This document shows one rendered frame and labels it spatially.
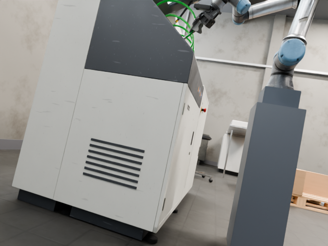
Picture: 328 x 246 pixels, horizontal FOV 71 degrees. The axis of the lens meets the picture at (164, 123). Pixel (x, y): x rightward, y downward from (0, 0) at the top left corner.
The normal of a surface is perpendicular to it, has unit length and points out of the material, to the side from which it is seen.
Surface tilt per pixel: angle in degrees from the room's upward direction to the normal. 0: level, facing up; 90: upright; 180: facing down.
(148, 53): 90
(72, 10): 90
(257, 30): 90
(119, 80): 90
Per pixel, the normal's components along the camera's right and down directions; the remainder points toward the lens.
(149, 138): -0.24, -0.11
